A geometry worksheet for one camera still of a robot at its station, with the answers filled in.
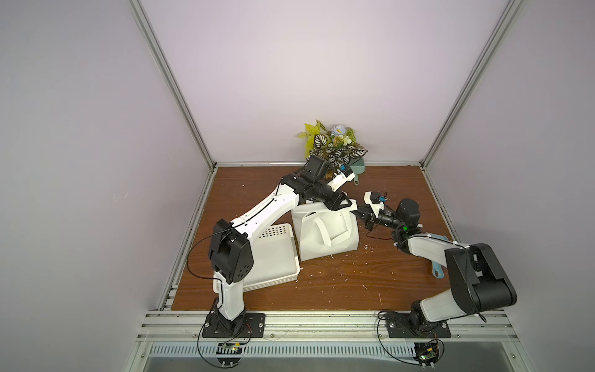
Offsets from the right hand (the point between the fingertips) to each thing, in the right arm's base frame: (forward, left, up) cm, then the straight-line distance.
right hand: (352, 203), depth 81 cm
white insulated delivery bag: (-11, +11, -1) cm, 15 cm away
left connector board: (-42, +40, -21) cm, 62 cm away
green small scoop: (+39, -10, -21) cm, 45 cm away
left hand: (-1, +1, +3) cm, 3 cm away
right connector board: (-41, -22, -21) cm, 51 cm away
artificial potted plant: (+24, +4, +6) cm, 25 cm away
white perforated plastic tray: (-12, +29, -21) cm, 38 cm away
